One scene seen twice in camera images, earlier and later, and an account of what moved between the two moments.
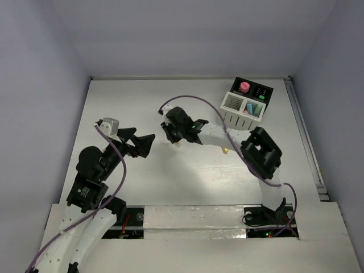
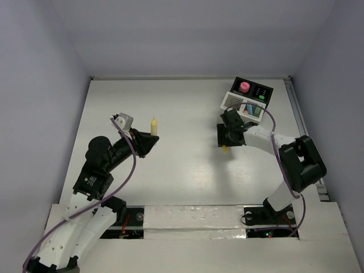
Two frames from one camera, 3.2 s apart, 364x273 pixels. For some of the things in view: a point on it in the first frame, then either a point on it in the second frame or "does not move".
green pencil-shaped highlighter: (258, 109) does not move
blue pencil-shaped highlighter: (249, 109) does not move
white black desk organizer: (245, 104) does not move
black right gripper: (166, 125) to (222, 140)
